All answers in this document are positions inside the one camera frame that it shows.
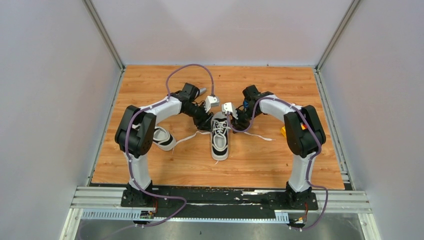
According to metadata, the aluminium frame rail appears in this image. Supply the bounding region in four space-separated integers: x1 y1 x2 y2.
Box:
69 186 380 240

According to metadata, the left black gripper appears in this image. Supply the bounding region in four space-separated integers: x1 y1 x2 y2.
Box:
183 102 214 133

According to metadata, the black white sneaker with laces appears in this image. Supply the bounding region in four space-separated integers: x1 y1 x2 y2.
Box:
172 111 276 162

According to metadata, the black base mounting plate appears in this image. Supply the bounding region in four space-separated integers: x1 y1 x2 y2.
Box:
120 185 319 221

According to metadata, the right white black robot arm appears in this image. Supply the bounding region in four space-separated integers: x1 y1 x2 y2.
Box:
221 85 326 209

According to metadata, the yellow green building block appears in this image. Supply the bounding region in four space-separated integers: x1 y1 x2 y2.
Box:
280 126 287 138

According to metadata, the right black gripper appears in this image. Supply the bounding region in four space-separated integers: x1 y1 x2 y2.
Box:
231 106 261 134

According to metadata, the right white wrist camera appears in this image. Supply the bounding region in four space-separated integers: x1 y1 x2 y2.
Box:
221 102 238 119

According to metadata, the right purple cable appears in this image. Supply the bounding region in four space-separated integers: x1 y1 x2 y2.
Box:
225 96 329 232

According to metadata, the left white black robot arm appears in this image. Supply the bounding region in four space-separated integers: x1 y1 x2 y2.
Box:
114 83 220 207

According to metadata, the grey metal cylinder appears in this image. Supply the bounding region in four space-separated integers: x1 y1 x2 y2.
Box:
197 87 207 97

